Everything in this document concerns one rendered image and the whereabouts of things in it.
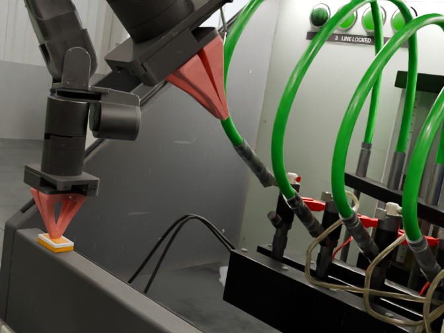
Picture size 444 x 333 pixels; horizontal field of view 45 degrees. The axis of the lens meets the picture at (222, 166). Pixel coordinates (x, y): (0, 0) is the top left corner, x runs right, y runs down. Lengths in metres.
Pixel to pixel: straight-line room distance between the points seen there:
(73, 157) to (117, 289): 0.19
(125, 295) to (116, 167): 0.33
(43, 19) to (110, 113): 0.15
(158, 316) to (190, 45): 0.34
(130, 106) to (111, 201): 0.24
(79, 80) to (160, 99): 0.27
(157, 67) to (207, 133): 0.68
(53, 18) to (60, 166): 0.20
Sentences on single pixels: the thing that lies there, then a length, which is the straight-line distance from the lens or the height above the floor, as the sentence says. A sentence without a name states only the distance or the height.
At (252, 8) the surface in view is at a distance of 0.67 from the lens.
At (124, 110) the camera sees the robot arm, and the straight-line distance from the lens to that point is 0.78.
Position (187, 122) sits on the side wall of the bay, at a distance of 1.05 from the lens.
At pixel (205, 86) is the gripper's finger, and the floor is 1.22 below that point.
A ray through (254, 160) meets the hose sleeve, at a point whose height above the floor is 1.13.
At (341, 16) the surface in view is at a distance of 0.68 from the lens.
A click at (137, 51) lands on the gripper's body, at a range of 0.42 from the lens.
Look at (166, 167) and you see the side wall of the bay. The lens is 1.03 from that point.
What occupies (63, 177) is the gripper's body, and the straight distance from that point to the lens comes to 0.77.
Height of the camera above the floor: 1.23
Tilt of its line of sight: 9 degrees down
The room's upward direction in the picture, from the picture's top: 9 degrees clockwise
